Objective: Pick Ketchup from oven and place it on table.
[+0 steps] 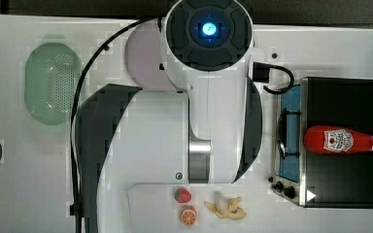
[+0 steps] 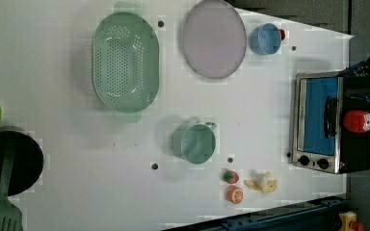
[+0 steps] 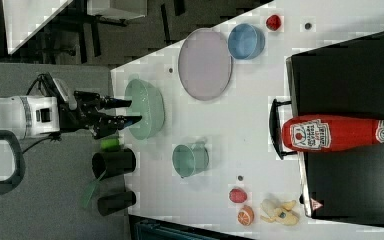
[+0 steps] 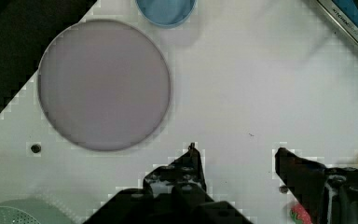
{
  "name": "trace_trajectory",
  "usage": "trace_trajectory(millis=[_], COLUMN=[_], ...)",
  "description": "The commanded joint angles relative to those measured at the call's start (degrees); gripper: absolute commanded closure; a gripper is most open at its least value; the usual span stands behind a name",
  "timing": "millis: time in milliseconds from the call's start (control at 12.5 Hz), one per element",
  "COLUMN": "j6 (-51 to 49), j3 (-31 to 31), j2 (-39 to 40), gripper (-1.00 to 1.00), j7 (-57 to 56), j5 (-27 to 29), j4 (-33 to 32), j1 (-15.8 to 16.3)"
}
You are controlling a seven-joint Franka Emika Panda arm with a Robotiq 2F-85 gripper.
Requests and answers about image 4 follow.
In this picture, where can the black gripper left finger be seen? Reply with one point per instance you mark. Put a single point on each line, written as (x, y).
(171, 194)

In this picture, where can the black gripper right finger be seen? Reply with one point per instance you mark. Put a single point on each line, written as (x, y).
(329, 195)

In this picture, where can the toy strawberry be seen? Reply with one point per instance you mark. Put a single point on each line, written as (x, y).
(299, 215)

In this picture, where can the lilac round plate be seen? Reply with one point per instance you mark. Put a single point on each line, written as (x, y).
(104, 85)

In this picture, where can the green perforated colander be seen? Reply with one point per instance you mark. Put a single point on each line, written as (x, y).
(31, 211)

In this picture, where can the blue cup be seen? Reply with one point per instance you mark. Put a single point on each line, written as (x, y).
(166, 13)

